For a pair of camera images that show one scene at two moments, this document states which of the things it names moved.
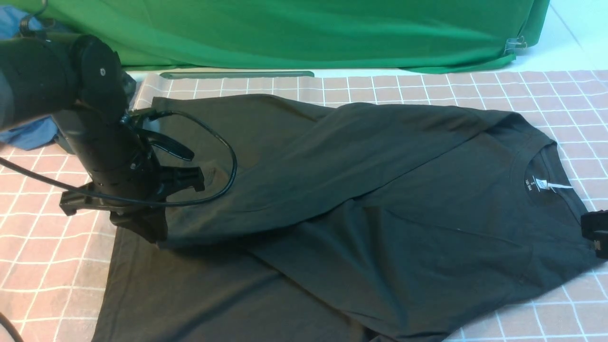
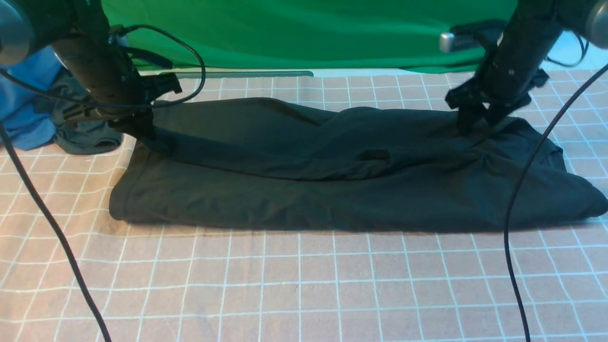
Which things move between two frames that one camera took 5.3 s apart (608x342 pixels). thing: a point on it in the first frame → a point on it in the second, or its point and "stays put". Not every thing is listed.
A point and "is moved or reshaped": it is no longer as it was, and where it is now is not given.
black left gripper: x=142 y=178 → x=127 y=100
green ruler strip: x=180 y=75 stays put
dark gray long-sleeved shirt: x=351 y=223 is moved or reshaped
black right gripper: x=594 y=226 → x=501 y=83
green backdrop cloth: x=416 y=35 stays put
